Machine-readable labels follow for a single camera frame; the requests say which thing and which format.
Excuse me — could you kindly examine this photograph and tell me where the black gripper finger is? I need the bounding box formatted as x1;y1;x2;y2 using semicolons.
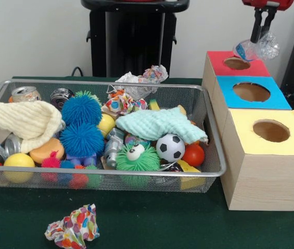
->
250;8;263;44
260;9;278;39

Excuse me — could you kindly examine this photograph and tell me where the crushed silver can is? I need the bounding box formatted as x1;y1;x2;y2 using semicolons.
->
10;86;42;103

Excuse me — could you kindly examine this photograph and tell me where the grey robot toy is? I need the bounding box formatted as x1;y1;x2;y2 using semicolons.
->
104;128;126;169

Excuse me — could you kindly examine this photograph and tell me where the crushed clear plastic bottle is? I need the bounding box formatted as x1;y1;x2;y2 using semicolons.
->
233;31;280;62

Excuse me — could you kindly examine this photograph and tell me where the wooden box with three holes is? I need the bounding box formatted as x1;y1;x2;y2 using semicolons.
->
202;50;294;212

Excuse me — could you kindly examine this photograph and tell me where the red ball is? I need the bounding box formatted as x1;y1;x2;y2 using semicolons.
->
183;143;205;167

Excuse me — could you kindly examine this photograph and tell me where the blue spiky ball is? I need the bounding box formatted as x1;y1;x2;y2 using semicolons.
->
59;122;105;158
61;91;103;126

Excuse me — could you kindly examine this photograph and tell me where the cream waffle cloth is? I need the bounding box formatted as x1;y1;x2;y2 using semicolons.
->
0;100;64;154

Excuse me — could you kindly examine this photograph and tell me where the black cable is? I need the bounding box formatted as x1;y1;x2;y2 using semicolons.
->
71;66;85;78

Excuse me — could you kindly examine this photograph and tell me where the yellow cheese wedge toy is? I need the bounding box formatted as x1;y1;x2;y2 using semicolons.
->
177;160;206;190

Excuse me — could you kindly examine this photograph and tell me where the mint green waffle cloth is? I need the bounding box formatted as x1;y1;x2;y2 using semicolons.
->
116;106;208;146

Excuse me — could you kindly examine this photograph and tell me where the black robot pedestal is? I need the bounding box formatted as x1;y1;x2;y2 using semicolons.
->
81;0;190;78

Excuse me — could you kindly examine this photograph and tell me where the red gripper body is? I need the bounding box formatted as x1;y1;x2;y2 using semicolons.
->
242;0;294;11

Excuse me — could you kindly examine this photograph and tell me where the orange round disc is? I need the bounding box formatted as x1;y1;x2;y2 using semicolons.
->
29;137;64;165

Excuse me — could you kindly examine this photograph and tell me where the green fuzzy toy with eyes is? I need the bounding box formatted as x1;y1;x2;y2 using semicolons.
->
116;141;162;188

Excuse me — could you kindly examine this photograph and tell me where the black and white soccer ball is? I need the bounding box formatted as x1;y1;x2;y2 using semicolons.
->
156;134;186;162

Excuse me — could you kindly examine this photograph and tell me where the wire mesh bin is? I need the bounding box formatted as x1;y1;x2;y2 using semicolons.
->
0;79;227;194

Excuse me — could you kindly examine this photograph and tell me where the yellow ball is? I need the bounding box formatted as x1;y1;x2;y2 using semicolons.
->
3;153;36;184
98;113;116;137

